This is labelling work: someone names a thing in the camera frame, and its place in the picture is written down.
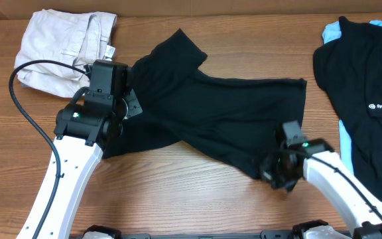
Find black t-shirt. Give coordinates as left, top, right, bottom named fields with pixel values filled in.
left=103, top=31, right=306, bottom=179

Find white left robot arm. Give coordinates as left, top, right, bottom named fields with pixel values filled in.
left=18, top=86, right=142, bottom=238

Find light blue garment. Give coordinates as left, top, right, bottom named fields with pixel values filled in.
left=322, top=20, right=382, bottom=216

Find black garment with logo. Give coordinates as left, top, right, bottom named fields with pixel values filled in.
left=313, top=17, right=382, bottom=201

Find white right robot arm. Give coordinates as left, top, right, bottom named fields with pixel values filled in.
left=259, top=139, right=382, bottom=238

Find beige folded trousers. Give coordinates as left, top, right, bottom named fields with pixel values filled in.
left=14, top=9, right=117, bottom=98

